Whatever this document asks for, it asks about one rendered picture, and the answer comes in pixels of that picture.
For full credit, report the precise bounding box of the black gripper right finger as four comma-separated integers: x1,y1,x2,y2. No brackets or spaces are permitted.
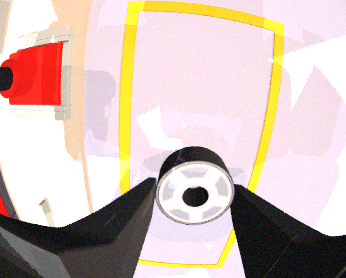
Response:
229,184,346,278

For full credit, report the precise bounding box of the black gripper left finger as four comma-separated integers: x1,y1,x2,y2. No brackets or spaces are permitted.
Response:
0,176,157,278

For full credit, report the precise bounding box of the black wheel with white hub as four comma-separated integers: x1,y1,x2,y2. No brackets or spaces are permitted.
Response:
156,146,235,226

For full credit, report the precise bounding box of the yellow rectangular outline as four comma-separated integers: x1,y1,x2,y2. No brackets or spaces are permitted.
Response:
119,1,285,268

